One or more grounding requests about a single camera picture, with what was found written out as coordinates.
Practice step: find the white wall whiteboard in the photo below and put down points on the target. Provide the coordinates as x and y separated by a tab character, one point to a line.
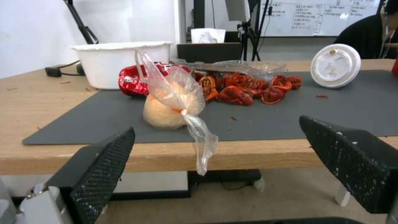
311	18

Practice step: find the white round plastic tub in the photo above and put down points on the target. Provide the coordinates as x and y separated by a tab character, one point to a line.
105	65

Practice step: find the black monitor back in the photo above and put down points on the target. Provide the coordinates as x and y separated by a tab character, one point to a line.
208	52

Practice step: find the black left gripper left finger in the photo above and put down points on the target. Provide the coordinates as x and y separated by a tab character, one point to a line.
93	177

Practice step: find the clear disposable takeout box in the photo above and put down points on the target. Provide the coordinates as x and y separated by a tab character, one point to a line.
264	68

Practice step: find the small red shell scrap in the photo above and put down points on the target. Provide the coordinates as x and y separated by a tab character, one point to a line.
322	96

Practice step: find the person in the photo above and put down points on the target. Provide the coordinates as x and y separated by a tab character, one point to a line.
360	39

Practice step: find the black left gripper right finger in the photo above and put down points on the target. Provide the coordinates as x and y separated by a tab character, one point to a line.
357	168

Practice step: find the grey table mat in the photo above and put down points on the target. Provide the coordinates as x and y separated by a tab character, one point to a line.
264	121

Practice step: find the white tissue box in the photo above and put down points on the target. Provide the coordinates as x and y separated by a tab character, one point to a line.
207	36

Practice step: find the clear knotted bag of food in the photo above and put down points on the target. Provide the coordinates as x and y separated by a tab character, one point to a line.
174	102

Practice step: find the red crumpled foil wrapper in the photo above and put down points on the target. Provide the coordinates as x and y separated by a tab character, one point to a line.
133	81

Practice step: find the white round cup lid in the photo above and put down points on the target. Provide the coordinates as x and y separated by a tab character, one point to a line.
334	67

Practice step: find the black tripod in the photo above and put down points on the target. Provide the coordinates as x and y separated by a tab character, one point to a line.
248	35

